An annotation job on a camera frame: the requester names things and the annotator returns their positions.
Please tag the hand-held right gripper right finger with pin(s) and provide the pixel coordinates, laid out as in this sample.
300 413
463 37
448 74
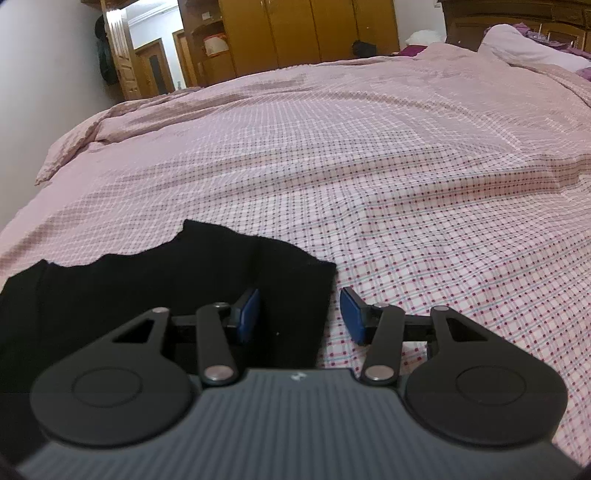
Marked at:
353 317

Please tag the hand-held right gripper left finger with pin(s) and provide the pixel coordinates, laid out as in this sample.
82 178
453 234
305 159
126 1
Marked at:
247 317

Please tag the black small garment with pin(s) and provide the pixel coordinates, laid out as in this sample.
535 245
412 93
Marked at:
115 286

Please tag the dark hanging clothes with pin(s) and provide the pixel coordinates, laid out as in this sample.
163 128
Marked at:
107 55

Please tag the pink checked bed cover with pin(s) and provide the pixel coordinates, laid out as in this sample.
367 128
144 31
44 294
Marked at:
369 161

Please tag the wooden shelf unit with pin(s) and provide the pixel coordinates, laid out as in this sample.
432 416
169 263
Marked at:
203 69

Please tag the wooden door with glass pane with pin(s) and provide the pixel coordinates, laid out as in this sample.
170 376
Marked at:
154 69

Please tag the black bag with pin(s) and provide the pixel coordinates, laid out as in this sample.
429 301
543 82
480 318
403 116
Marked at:
364 48

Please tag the purple cloth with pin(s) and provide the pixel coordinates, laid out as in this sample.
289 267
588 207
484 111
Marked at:
413 51
585 74

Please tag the white and red container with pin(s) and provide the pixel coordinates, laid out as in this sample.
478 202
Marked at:
215 46

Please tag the wooden wardrobe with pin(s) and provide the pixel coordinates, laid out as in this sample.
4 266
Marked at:
314 32

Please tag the small white pillow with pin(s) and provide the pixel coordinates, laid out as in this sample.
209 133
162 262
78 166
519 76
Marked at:
427 37

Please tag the open wooden door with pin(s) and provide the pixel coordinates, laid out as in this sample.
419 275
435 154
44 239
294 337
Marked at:
122 55

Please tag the large white pillow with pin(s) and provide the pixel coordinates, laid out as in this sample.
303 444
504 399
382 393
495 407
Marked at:
517 46

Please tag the dark wooden headboard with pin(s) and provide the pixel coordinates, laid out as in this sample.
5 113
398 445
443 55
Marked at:
471 23

